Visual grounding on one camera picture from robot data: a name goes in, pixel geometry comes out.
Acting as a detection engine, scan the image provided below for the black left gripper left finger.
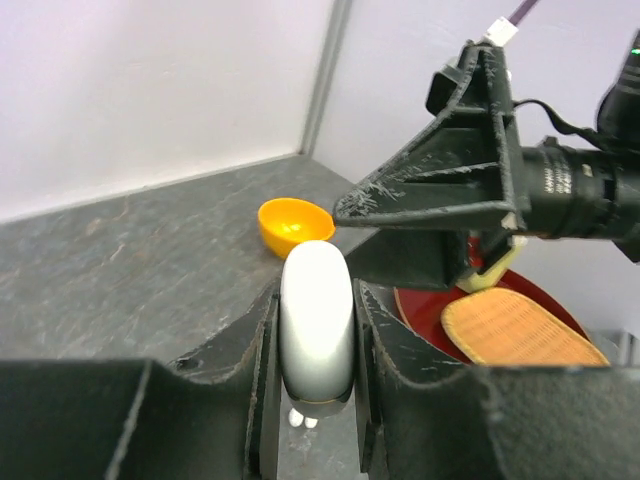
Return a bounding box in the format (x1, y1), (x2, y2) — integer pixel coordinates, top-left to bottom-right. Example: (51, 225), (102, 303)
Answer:
(1, 283), (280, 479)

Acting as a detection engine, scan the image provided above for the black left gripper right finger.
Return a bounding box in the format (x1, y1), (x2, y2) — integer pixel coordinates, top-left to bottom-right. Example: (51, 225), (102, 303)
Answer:
(353, 281), (639, 479)

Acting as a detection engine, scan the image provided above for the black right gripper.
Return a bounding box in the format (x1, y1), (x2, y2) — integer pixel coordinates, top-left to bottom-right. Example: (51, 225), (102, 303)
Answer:
(333, 42), (639, 260)

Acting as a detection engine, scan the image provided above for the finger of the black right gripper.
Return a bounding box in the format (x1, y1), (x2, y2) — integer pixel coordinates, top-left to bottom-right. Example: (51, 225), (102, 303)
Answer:
(346, 229), (468, 291)

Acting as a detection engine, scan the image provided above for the white earbud charging case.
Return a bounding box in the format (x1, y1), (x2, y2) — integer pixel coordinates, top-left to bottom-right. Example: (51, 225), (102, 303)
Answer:
(278, 240), (355, 421)

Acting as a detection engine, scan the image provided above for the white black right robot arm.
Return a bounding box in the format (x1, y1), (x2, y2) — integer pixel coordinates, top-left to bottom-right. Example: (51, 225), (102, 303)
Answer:
(333, 41), (639, 291)

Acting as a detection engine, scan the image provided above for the red round plate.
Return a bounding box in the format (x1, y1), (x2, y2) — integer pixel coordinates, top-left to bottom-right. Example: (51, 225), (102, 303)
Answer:
(394, 270), (609, 367)

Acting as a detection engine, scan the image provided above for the cream yellow mug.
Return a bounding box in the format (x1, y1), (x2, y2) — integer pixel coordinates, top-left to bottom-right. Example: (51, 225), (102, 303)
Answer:
(456, 235), (528, 294)

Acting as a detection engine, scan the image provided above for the white round earbud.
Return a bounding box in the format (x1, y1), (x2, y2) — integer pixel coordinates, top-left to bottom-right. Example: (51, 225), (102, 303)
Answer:
(288, 408), (318, 429)

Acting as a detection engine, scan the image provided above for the woven bamboo tray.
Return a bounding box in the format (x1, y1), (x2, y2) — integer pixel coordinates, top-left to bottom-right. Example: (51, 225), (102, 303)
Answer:
(441, 287), (609, 367)

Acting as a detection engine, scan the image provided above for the orange plastic bowl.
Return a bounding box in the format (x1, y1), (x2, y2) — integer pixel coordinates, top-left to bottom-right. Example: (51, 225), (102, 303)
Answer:
(257, 197), (336, 259)

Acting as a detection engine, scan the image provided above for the aluminium frame right post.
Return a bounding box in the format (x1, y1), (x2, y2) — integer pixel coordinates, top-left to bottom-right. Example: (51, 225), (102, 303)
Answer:
(298, 0), (353, 157)

